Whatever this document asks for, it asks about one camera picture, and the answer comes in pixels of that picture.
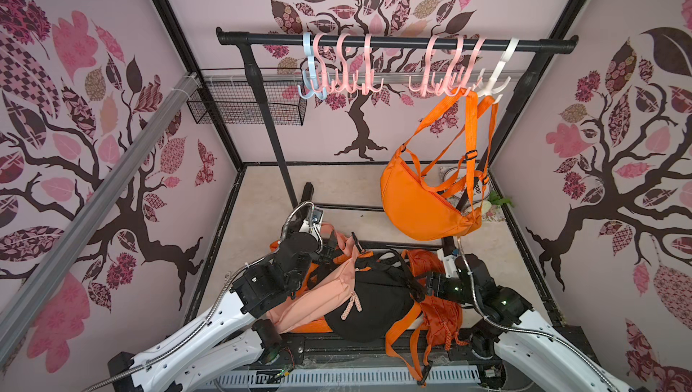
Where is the dark orange backpack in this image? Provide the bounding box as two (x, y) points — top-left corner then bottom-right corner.
(380, 250), (466, 386)

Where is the black and orange bag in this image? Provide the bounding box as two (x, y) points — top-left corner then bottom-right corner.
(294, 249), (426, 343)

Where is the bright orange waist bag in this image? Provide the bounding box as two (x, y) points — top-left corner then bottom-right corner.
(380, 89), (498, 242)

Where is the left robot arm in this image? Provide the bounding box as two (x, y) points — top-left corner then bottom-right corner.
(109, 232), (359, 391)

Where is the light blue multi-hook hanger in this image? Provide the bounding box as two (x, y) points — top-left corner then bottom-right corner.
(297, 32), (319, 99)

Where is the pink multi-hook hanger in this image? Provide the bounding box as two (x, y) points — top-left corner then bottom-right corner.
(437, 36), (464, 96)
(330, 32), (359, 94)
(310, 33), (334, 100)
(408, 35), (438, 98)
(460, 37), (485, 96)
(358, 34), (384, 96)

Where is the white multi-hook hanger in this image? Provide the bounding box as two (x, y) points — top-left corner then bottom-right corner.
(473, 37), (519, 101)

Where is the left flexible metal conduit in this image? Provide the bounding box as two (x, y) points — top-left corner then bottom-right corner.
(91, 201), (324, 391)

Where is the floral placemat cloth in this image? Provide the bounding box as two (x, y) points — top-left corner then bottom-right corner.
(482, 205), (506, 223)

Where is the toy white radish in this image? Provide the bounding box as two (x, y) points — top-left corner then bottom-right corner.
(481, 190), (514, 214)

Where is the aluminium profile bar back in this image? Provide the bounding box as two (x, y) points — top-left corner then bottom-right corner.
(201, 69), (524, 85)

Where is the aluminium profile bar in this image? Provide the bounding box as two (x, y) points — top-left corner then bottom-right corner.
(1, 72), (201, 362)
(201, 69), (524, 85)

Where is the black clothes rack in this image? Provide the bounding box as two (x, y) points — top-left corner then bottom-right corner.
(216, 27), (578, 210)

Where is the aluminium profile bar left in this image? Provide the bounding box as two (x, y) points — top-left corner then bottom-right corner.
(1, 72), (201, 362)

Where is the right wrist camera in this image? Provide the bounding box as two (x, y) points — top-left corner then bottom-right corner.
(436, 249), (459, 279)

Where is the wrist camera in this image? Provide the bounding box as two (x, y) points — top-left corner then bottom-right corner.
(299, 204), (324, 239)
(436, 249), (459, 279)

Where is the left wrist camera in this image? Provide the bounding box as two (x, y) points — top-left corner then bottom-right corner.
(299, 204), (324, 239)

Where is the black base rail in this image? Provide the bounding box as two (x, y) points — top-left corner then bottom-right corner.
(258, 326), (601, 369)

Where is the white slotted cable duct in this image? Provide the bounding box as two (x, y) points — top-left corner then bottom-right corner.
(218, 366), (480, 389)

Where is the black wire basket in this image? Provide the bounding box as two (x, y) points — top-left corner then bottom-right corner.
(186, 72), (307, 126)

